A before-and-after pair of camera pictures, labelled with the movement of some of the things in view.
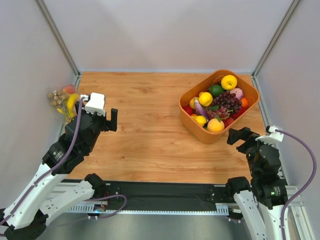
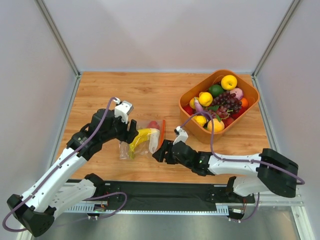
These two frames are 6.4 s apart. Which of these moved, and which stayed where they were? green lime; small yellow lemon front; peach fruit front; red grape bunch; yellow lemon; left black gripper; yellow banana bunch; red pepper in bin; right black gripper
Moved: yellow banana bunch; left black gripper; right black gripper
Stayed: peach fruit front; yellow lemon; small yellow lemon front; red pepper in bin; red grape bunch; green lime
